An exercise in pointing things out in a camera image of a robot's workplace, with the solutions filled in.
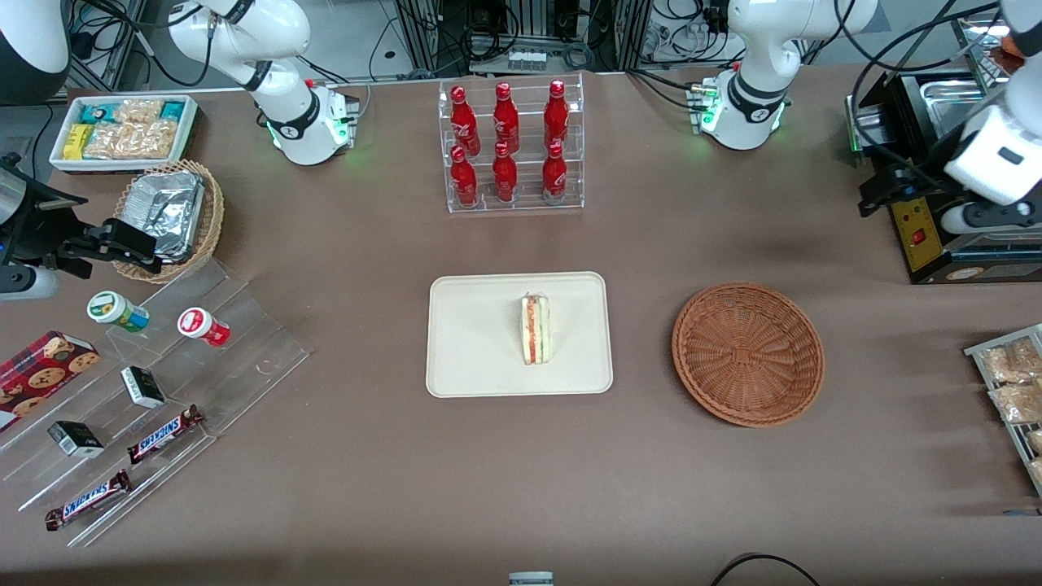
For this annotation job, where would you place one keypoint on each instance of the triangular sandwich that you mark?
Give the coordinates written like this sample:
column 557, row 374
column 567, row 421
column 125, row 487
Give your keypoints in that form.
column 536, row 330

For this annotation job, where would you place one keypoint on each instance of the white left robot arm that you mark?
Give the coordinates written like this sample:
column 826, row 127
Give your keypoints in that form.
column 757, row 49

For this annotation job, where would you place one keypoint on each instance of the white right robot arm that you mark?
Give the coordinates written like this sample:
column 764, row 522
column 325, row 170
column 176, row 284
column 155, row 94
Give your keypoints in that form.
column 285, row 122

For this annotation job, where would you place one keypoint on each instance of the silver foil tray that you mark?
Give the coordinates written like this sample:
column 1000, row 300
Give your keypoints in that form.
column 167, row 207

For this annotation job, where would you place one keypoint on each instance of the oval light wicker basket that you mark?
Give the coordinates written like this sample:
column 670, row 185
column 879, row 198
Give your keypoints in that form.
column 213, row 220

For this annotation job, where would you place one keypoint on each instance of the round brown wicker basket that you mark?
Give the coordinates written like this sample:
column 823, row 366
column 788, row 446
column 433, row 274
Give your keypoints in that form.
column 749, row 354

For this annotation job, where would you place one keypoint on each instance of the cream rectangular tray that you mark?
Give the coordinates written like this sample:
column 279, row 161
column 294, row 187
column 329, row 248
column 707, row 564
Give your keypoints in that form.
column 480, row 334

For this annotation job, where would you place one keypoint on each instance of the green lidded yogurt cup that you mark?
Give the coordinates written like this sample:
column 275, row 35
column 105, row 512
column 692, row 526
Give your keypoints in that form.
column 114, row 310

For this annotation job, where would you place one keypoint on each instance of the steel food pan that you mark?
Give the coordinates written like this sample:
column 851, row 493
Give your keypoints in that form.
column 956, row 102

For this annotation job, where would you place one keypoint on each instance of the black hot food machine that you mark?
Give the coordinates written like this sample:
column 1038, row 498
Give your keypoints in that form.
column 936, row 252

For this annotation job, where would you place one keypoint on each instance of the white rectangular snack bin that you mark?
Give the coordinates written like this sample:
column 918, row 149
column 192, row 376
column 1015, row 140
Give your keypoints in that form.
column 122, row 165

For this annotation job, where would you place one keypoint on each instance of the yellow snack pack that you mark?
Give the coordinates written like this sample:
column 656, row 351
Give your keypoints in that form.
column 76, row 141

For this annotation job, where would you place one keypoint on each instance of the large tan cracker bag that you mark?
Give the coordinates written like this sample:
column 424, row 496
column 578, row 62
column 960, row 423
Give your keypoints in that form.
column 134, row 140

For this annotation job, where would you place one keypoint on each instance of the red lidded yogurt cup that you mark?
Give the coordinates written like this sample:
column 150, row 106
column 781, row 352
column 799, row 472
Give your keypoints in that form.
column 199, row 325

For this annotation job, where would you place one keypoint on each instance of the orange food piece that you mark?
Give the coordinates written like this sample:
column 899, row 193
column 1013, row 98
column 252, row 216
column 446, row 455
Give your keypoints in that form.
column 1013, row 45

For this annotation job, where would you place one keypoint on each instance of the teal snack pack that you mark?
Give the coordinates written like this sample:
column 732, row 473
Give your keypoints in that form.
column 94, row 111
column 173, row 110

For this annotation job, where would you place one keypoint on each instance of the red cookie box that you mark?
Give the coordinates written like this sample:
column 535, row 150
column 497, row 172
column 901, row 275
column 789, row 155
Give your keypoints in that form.
column 41, row 378

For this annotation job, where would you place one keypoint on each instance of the small tan cracker bag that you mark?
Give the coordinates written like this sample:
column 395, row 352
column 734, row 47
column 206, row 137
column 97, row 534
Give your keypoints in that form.
column 138, row 110

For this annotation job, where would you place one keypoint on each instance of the small black carton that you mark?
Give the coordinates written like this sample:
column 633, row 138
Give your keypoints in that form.
column 143, row 387
column 76, row 439

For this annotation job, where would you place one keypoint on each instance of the clear acrylic step display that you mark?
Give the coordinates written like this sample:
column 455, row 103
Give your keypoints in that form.
column 244, row 358

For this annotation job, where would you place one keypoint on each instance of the Snickers chocolate bar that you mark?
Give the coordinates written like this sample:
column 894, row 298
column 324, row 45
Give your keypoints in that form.
column 163, row 435
column 88, row 500

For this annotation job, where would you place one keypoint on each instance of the clear bag of biscuits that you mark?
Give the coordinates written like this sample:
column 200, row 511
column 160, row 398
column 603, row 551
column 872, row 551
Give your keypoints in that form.
column 1036, row 441
column 1019, row 403
column 1037, row 472
column 1013, row 362

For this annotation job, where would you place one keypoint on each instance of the red soda bottle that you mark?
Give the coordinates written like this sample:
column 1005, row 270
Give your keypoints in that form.
column 505, row 177
column 554, row 175
column 556, row 115
column 464, row 181
column 505, row 118
column 464, row 122

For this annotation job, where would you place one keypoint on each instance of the clear acrylic bottle rack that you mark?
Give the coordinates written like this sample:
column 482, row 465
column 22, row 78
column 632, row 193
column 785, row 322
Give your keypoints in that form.
column 529, row 81

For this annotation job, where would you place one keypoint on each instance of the white power strip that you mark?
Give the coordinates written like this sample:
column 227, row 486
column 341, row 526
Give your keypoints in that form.
column 527, row 59

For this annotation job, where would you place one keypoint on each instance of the small grey device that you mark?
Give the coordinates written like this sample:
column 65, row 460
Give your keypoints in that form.
column 531, row 579

